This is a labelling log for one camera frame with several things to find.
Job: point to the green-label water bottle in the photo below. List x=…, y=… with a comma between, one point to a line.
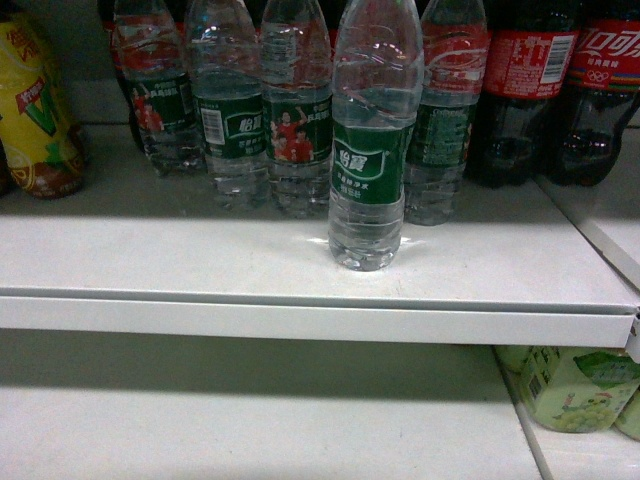
x=377, y=83

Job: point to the white metal shelf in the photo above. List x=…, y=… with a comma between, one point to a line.
x=122, y=406
x=135, y=253

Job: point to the athlete-label back water bottle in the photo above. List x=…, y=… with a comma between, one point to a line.
x=296, y=92

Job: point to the barcode-facing back water bottle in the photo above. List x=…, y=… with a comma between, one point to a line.
x=222, y=54

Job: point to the right back water bottle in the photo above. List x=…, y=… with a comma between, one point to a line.
x=456, y=43

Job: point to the far-left back water bottle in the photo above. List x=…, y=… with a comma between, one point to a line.
x=152, y=59

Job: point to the white lower metal shelf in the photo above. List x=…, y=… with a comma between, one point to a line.
x=122, y=406

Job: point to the cola bottle red label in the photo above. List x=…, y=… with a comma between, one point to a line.
x=530, y=49

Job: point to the green grape drink bottle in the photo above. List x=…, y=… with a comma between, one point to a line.
x=577, y=389

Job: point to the yellow lemon tea bottle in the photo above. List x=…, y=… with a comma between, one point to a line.
x=39, y=134

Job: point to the cola bottle olympic label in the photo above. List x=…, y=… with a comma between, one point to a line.
x=599, y=97

